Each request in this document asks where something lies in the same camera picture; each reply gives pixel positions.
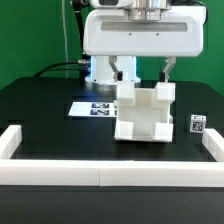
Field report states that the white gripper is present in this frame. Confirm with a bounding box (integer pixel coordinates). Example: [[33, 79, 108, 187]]
[[83, 0, 206, 82]]

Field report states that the black thick cable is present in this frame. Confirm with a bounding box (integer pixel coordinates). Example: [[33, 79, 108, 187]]
[[32, 60, 91, 78]]

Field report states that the white chair seat part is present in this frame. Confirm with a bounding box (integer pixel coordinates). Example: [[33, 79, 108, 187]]
[[113, 87, 174, 143]]

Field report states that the white marker base sheet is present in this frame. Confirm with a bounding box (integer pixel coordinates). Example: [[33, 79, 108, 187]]
[[68, 102, 117, 117]]

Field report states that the white tagged cube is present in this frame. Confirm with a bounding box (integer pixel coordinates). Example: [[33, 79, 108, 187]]
[[190, 114, 206, 133]]

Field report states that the black cable post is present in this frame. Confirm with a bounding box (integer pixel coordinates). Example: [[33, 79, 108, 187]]
[[70, 0, 90, 87]]

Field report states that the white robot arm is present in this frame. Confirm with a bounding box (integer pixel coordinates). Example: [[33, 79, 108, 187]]
[[83, 0, 207, 89]]

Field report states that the white chair back frame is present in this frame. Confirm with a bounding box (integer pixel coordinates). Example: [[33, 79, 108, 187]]
[[116, 81, 176, 108]]

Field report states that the white U-shaped fence wall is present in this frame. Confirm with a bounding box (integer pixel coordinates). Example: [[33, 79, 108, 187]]
[[0, 125, 224, 187]]

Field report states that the thin white cable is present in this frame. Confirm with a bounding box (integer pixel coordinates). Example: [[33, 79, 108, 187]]
[[61, 0, 70, 78]]

